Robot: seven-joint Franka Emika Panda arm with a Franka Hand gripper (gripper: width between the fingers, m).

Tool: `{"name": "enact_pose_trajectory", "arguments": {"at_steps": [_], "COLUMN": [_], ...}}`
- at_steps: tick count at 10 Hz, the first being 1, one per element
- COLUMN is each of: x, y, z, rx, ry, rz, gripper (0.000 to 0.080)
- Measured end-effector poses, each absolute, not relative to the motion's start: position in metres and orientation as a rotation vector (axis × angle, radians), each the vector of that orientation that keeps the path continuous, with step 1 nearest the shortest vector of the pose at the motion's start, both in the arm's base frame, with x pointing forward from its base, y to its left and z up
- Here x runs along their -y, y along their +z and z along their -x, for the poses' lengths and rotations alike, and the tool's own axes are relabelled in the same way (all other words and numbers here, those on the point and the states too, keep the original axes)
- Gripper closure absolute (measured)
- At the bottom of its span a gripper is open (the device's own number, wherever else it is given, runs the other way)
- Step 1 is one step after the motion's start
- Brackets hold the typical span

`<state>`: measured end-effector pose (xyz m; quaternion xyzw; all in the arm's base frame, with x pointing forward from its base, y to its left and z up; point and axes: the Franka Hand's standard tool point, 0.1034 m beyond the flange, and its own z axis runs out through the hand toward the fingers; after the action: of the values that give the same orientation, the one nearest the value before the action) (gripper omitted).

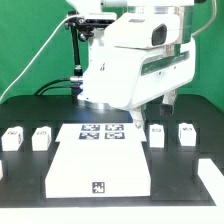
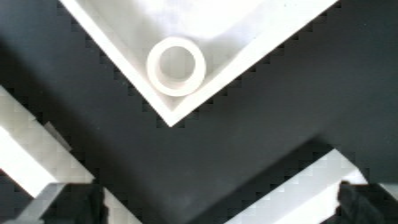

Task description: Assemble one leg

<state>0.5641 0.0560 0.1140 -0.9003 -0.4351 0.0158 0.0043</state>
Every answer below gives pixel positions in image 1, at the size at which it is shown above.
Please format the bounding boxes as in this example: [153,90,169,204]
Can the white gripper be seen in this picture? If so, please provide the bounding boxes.
[82,36,197,130]

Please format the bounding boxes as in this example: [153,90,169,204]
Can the white square tabletop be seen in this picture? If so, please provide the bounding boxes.
[45,140,151,198]

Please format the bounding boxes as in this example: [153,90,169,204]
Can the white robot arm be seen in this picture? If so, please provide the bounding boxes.
[66,0,205,127]

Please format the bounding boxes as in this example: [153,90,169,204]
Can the white marker sheet with tags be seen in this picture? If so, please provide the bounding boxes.
[56,123,146,142]

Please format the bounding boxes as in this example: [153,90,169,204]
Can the white part at left edge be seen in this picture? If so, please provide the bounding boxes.
[0,160,4,181]

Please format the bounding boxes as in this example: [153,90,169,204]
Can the black camera on stand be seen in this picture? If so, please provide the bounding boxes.
[65,11,117,97]

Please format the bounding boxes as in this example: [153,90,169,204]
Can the black cable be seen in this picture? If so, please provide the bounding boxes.
[34,77,83,96]

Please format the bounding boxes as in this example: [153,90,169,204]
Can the white cable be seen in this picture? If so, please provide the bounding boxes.
[0,14,84,104]

